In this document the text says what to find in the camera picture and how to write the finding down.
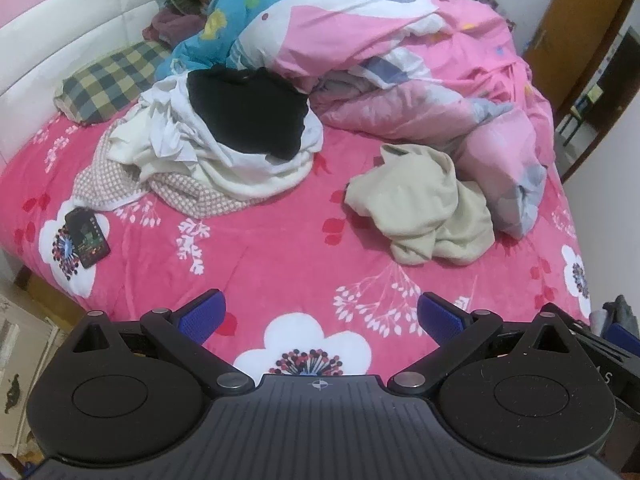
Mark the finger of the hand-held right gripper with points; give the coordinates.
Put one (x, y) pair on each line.
(622, 335)

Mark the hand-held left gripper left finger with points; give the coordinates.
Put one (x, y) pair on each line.
(202, 317)

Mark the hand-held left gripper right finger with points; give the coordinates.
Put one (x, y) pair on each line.
(440, 320)

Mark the beige garment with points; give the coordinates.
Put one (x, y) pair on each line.
(425, 200)

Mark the grey cloth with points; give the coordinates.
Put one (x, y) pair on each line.
(620, 310)

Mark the pink floral bed sheet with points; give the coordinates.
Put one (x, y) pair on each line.
(280, 255)

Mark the black smartphone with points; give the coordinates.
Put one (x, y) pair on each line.
(85, 240)

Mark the white garment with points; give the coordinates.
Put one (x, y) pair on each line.
(235, 170)

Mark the pink checkered garment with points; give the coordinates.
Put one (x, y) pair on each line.
(105, 180)

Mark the white cabinet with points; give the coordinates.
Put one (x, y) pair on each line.
(25, 360)

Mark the black garment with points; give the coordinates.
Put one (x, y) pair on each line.
(245, 110)

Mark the plaid pillow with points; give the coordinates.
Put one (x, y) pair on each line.
(110, 80)

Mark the pink and grey quilt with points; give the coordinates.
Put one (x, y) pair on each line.
(425, 60)

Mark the purple cloth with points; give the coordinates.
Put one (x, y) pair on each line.
(170, 25)

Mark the wooden door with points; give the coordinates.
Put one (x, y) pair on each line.
(575, 10)

